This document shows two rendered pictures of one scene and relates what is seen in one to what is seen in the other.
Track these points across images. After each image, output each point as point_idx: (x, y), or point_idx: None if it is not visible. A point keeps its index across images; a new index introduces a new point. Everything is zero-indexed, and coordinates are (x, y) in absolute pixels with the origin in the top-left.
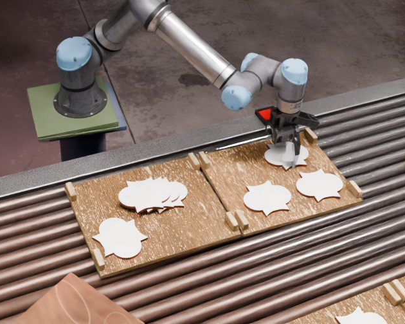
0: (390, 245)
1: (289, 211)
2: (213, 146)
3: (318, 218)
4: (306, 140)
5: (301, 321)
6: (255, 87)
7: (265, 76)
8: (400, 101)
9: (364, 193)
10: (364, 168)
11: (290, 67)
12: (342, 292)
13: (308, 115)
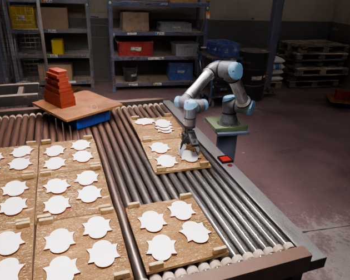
0: (125, 178)
1: (151, 152)
2: None
3: (147, 161)
4: None
5: (94, 146)
6: (182, 101)
7: None
8: (258, 213)
9: (163, 178)
10: (183, 182)
11: (188, 99)
12: (104, 159)
13: (195, 139)
